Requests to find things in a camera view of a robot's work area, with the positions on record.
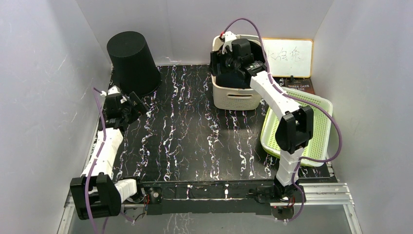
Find small whiteboard with writing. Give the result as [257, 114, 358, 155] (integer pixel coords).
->
[263, 39, 314, 78]

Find cream perforated plastic basket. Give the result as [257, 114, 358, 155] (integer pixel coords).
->
[211, 35, 261, 111]

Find black ribbed plastic bin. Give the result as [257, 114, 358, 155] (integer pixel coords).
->
[107, 31, 161, 97]

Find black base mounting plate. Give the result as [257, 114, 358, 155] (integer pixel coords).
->
[143, 179, 306, 217]

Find aluminium rail frame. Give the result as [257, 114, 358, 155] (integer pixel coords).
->
[58, 164, 364, 234]

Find dark book three days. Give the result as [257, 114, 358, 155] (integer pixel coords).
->
[284, 77, 315, 95]

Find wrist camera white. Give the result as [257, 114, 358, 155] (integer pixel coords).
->
[219, 31, 237, 54]
[99, 85, 123, 103]

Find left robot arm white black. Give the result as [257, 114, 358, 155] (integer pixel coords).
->
[70, 88, 148, 220]

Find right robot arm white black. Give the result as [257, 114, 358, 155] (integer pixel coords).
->
[210, 37, 314, 202]

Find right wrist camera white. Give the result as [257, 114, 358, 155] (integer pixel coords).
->
[219, 31, 237, 54]

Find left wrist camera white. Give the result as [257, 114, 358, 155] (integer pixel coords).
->
[99, 85, 123, 103]

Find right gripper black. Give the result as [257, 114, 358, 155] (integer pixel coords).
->
[208, 48, 240, 77]

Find green perforated plastic basket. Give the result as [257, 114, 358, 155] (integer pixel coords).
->
[260, 88, 333, 160]

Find dark blue plastic bin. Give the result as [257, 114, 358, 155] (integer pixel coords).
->
[215, 45, 267, 89]

